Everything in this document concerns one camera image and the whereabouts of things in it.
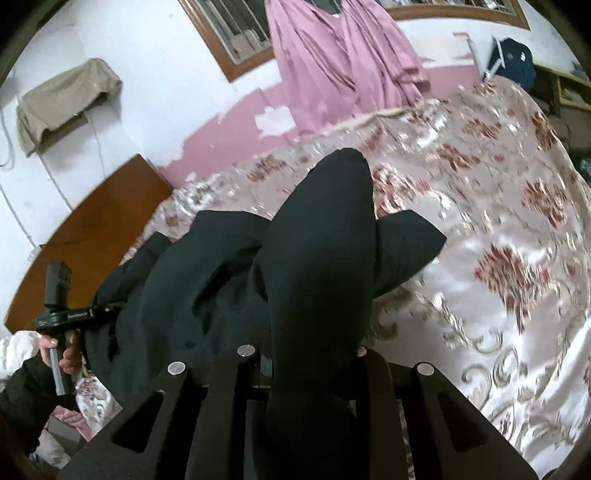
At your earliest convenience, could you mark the pink curtain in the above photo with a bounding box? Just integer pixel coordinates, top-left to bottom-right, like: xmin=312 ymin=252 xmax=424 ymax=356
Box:
xmin=265 ymin=0 xmax=430 ymax=137

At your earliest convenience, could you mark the person's left forearm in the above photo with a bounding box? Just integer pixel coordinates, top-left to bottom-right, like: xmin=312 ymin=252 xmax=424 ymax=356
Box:
xmin=0 ymin=355 xmax=79 ymax=444

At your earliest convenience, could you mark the wooden shelf unit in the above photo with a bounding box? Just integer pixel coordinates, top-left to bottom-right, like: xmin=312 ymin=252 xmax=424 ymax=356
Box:
xmin=531 ymin=65 xmax=591 ymax=153

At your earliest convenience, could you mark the navy blue bag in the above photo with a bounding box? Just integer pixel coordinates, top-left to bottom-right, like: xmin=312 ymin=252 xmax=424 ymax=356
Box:
xmin=487 ymin=38 xmax=536 ymax=90

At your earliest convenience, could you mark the white cloth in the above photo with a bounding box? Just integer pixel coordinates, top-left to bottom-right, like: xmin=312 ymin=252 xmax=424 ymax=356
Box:
xmin=0 ymin=331 xmax=44 ymax=374

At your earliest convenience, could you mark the floral bedspread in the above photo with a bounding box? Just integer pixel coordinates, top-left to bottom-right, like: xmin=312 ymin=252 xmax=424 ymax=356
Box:
xmin=74 ymin=76 xmax=591 ymax=480

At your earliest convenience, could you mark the dark green jacket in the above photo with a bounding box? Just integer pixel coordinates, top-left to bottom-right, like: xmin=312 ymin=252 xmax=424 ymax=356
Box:
xmin=83 ymin=148 xmax=448 ymax=480

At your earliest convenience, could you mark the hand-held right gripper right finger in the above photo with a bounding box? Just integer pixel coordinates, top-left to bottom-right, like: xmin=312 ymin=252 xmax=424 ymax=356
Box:
xmin=344 ymin=345 xmax=541 ymax=480

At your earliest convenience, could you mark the wooden framed window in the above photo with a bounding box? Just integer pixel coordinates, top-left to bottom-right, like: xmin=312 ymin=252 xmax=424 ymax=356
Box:
xmin=178 ymin=0 xmax=278 ymax=83
xmin=383 ymin=0 xmax=529 ymax=31

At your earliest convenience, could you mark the wooden headboard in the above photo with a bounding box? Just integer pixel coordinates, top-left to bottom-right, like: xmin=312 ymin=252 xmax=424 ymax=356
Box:
xmin=4 ymin=154 xmax=174 ymax=333

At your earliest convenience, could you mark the person's left hand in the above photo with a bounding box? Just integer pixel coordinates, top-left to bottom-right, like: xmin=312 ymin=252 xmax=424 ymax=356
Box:
xmin=39 ymin=333 xmax=86 ymax=377

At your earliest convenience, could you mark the beige cloth cover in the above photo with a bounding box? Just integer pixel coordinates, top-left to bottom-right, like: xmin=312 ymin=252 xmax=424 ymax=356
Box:
xmin=17 ymin=58 xmax=123 ymax=158

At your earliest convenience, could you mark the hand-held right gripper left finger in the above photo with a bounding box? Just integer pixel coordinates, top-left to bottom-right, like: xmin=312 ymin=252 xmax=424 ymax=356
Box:
xmin=55 ymin=344 xmax=273 ymax=480

